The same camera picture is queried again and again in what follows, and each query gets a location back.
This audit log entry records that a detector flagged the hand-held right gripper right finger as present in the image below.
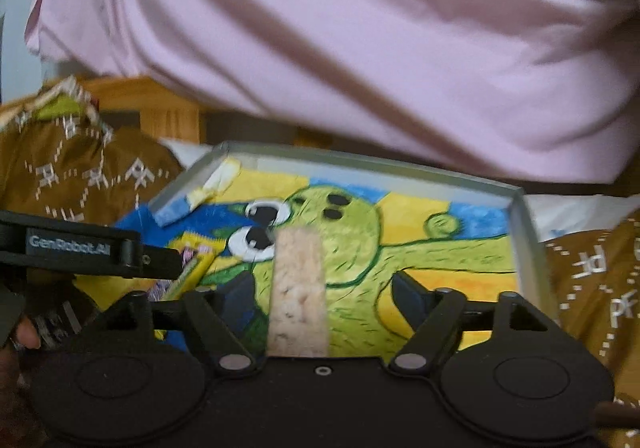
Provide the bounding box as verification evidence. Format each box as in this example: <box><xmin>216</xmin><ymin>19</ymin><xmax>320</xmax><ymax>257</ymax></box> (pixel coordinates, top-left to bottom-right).
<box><xmin>389</xmin><ymin>271</ymin><xmax>563</xmax><ymax>376</ymax></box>

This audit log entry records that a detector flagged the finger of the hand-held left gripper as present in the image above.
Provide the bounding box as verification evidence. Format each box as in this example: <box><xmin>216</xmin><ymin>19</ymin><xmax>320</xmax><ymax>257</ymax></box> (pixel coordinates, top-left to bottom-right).
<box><xmin>136</xmin><ymin>245</ymin><xmax>182</xmax><ymax>280</ymax></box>

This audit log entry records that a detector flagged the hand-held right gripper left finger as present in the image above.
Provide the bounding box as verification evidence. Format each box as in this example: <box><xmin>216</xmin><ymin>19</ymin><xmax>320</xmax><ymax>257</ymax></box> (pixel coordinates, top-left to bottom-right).
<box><xmin>107</xmin><ymin>272</ymin><xmax>258</xmax><ymax>375</ymax></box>

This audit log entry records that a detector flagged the beige snack bar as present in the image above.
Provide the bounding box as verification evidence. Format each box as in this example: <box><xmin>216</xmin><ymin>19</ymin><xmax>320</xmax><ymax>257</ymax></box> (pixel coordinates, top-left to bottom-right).
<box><xmin>266</xmin><ymin>228</ymin><xmax>331</xmax><ymax>358</ymax></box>

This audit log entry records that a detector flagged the grey cardboard box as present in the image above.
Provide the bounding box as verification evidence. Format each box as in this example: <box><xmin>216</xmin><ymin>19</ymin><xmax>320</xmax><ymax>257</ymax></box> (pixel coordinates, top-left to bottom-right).
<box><xmin>150</xmin><ymin>141</ymin><xmax>558</xmax><ymax>364</ymax></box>

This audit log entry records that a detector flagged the person's left hand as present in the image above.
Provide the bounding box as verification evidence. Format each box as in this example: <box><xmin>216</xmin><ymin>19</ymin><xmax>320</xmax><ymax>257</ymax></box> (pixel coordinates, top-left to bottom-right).
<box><xmin>0</xmin><ymin>315</ymin><xmax>45</xmax><ymax>448</ymax></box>

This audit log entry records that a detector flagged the yellow snack packet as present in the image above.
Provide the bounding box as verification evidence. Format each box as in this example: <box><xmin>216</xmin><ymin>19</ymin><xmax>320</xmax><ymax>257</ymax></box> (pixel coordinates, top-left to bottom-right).
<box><xmin>150</xmin><ymin>235</ymin><xmax>217</xmax><ymax>303</ymax></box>

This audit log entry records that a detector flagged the brown printed blanket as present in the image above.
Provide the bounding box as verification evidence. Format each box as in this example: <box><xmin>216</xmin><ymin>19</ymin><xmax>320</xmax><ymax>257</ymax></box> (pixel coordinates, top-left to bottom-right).
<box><xmin>0</xmin><ymin>77</ymin><xmax>640</xmax><ymax>448</ymax></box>

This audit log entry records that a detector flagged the pink bedsheet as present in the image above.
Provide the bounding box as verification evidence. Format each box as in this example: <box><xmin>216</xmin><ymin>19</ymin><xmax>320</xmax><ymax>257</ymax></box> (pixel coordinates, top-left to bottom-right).
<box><xmin>25</xmin><ymin>0</ymin><xmax>640</xmax><ymax>185</ymax></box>

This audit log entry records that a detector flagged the wooden bed frame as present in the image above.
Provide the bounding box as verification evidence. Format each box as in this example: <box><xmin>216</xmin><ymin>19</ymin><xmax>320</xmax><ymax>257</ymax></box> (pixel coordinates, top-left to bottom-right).
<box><xmin>75</xmin><ymin>76</ymin><xmax>332</xmax><ymax>150</ymax></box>

